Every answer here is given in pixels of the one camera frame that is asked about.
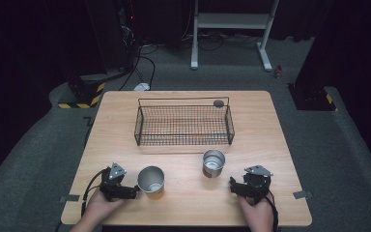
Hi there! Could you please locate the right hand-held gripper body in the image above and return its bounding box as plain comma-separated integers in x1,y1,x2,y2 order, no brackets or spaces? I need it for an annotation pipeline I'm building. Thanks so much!
242,164,275,205

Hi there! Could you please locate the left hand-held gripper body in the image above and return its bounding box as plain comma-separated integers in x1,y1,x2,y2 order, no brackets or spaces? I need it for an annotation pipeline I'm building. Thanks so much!
99,161,133,203

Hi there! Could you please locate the orange-sided metal cup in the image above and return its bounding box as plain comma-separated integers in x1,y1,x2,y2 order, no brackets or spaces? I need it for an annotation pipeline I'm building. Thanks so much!
136,165,166,200

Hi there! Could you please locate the silver metal cup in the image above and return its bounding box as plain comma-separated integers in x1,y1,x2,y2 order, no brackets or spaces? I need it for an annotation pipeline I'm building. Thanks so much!
202,148,226,179

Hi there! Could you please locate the black wire basket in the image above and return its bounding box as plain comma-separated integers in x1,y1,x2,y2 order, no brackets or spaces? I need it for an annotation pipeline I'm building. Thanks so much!
133,96,236,147

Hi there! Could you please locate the person's left hand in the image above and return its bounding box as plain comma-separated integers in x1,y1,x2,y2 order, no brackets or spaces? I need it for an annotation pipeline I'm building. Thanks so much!
84,189,128,225

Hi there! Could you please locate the person's right hand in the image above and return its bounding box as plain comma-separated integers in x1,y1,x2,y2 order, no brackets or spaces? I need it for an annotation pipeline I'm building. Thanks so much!
237,194,275,232

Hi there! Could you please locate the grey tape piece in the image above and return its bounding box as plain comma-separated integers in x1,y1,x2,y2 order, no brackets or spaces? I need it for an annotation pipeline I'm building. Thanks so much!
292,189,315,200
59,193,81,203

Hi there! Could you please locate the black yellow striped stand base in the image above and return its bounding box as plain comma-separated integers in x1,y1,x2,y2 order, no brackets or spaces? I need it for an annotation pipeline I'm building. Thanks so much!
57,74,107,110

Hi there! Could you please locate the white power strip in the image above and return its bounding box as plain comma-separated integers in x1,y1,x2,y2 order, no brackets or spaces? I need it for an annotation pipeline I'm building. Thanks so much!
132,82,152,92

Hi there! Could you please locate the black stand base yellow mark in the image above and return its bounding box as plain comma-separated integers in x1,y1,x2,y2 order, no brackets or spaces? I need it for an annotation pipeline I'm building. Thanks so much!
287,82,339,112

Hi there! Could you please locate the dark equipment rack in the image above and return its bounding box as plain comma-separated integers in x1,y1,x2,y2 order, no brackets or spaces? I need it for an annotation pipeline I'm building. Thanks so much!
115,0,143,73

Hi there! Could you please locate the white metal stand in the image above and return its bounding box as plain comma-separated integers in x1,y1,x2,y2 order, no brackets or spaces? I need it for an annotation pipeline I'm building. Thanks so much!
189,0,281,73

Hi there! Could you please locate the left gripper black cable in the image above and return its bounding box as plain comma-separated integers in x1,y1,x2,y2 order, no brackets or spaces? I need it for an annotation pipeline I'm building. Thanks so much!
80,167,109,218

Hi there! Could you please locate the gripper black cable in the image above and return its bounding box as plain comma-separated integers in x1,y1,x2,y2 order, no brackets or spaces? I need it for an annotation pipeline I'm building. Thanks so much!
80,167,109,218
264,188,280,232

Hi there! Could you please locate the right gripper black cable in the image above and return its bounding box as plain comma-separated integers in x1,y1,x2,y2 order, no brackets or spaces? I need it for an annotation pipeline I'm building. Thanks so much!
264,188,280,232

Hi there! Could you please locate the black floor cable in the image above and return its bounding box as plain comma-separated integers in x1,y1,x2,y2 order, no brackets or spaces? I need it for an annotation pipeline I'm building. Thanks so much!
118,43,159,92

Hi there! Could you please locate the floor cable bundle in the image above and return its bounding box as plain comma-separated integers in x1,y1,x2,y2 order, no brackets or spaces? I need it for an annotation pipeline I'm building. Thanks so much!
181,29,263,52

